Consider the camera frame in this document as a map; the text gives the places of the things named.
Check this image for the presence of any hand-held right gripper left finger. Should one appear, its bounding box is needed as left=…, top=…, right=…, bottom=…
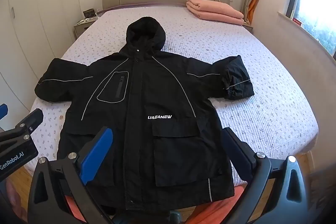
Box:
left=27, top=127, right=114, bottom=224

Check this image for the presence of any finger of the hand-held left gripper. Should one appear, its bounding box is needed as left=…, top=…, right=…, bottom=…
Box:
left=0, top=109, right=44, bottom=147
left=0, top=103, right=9, bottom=120

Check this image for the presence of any black hooded jacket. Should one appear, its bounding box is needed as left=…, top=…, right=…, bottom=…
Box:
left=34, top=17, right=255, bottom=212

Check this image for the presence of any bedside table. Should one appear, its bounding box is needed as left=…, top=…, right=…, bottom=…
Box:
left=73, top=17, right=98, bottom=39

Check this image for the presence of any folded pink blanket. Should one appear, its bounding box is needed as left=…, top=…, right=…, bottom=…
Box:
left=186, top=0, right=244, bottom=26

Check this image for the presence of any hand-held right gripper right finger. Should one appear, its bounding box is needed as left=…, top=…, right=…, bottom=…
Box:
left=221, top=127, right=308, bottom=224

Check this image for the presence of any white wardrobe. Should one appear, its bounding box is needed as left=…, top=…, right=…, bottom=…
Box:
left=0, top=0, right=82, bottom=132

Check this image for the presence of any window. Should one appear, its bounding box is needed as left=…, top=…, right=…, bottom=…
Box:
left=286, top=0, right=336, bottom=58

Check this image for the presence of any bed with floral quilt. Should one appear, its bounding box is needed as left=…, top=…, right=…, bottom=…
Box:
left=23, top=5, right=319, bottom=189

